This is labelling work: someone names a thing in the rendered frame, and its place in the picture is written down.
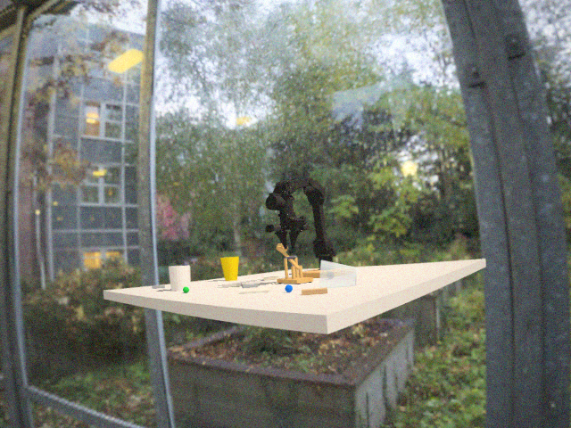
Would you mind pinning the yellow cup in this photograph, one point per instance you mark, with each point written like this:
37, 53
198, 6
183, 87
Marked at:
230, 268

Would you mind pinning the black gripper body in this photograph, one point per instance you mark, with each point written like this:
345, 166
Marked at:
281, 227

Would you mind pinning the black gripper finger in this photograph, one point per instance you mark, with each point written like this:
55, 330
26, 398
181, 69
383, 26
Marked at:
293, 237
282, 238

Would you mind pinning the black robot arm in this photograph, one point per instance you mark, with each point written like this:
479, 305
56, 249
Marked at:
316, 196

